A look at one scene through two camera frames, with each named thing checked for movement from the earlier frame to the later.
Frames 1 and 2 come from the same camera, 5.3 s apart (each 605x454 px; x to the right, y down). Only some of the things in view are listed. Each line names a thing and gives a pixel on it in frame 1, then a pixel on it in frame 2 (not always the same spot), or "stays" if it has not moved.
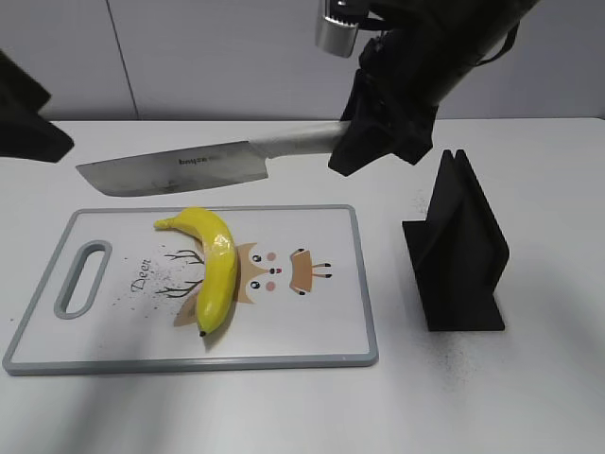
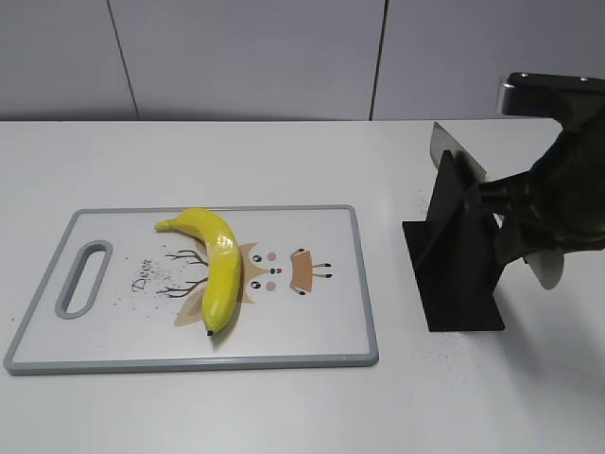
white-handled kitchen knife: x=207 y=165 -> x=547 y=266
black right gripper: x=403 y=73 -> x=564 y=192
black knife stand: x=458 y=253 stays
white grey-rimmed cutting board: x=120 y=295 stays
